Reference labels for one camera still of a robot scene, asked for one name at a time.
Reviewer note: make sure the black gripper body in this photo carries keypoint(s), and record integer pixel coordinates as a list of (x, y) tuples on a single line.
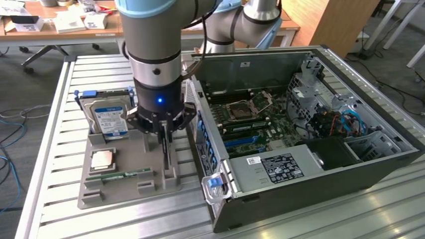
[(149, 97)]

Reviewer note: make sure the graphics card with metal bracket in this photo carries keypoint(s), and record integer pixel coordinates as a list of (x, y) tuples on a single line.
[(166, 154)]

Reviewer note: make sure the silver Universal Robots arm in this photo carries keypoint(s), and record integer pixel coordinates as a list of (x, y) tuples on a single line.
[(149, 37)]

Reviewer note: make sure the hard disk in blue caddy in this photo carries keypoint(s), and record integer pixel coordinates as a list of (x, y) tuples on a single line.
[(102, 119)]

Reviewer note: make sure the CPU socket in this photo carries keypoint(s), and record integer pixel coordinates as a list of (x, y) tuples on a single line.
[(240, 110)]

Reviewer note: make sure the grey plastic parts rack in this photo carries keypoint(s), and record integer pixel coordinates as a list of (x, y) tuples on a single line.
[(132, 161)]

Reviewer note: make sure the RAM stick with white label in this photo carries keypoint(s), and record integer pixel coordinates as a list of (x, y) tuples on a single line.
[(246, 126)]

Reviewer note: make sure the silver CPU chip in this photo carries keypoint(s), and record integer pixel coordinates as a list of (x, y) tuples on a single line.
[(101, 160)]

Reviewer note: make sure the long expansion slot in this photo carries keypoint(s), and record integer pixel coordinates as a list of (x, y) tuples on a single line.
[(242, 141)]

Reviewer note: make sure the green bare RAM stick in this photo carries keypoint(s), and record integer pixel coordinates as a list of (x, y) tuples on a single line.
[(116, 175)]

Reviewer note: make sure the blue case latch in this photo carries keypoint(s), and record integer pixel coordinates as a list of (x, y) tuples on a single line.
[(213, 184)]

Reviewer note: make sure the grey power supply unit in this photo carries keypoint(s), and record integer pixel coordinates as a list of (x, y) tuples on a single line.
[(245, 176)]

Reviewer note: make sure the white box with labels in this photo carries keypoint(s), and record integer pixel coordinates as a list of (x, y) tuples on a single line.
[(94, 22)]

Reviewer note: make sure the black office chair base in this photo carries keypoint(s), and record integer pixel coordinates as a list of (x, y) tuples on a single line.
[(42, 52)]

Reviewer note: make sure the white open box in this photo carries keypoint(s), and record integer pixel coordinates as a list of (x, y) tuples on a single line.
[(68, 26)]

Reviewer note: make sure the wooden desk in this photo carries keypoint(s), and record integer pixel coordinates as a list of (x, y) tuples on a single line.
[(40, 35)]

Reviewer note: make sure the white box with black lid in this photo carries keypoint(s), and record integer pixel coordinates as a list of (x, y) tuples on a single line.
[(28, 26)]

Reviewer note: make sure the black open PC case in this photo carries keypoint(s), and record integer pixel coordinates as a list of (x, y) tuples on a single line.
[(298, 199)]

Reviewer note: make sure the grey cup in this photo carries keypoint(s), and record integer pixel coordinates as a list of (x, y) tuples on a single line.
[(49, 3)]

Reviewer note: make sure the white printed paper sheet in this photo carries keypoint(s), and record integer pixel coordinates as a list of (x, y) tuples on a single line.
[(10, 10)]

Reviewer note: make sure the metal disk bay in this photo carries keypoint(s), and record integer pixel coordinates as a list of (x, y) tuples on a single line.
[(374, 147)]

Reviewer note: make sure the white floor device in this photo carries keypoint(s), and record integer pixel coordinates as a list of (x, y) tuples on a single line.
[(362, 42)]

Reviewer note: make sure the white table leg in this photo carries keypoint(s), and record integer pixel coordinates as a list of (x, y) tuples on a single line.
[(415, 57)]

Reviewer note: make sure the white table frame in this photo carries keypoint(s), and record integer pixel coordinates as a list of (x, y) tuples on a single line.
[(381, 25)]

